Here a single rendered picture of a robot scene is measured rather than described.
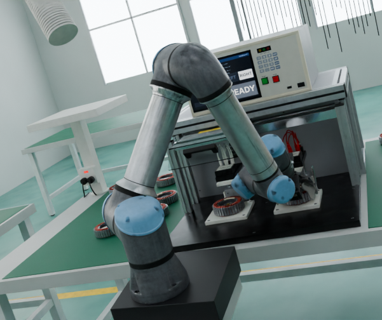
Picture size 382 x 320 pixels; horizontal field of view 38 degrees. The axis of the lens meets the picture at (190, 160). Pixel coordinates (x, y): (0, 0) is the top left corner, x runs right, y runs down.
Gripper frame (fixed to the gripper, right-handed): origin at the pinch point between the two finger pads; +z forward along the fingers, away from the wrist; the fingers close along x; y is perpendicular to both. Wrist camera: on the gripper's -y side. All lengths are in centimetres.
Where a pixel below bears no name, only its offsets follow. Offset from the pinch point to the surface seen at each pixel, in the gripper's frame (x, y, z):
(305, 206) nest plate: 3.1, 6.9, -3.6
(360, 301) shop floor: 5, 4, 103
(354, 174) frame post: 18.9, -6.9, 5.3
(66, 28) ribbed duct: -106, -110, -8
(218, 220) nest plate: -26.5, 7.1, -3.8
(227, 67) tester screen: -15.3, -39.4, -26.4
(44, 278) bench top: -88, 24, -13
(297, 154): 2.2, -12.2, -5.4
